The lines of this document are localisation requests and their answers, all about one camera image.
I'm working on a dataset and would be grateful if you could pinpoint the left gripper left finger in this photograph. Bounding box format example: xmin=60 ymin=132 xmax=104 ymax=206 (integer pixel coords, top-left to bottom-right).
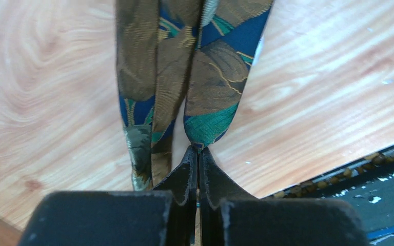
xmin=19 ymin=147 xmax=198 ymax=245

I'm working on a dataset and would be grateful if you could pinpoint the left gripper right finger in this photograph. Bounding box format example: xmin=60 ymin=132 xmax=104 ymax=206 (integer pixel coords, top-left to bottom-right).
xmin=199 ymin=149 xmax=369 ymax=245

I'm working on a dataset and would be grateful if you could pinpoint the blue green brown tie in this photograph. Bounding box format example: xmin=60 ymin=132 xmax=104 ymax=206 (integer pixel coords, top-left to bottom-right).
xmin=115 ymin=0 xmax=272 ymax=191

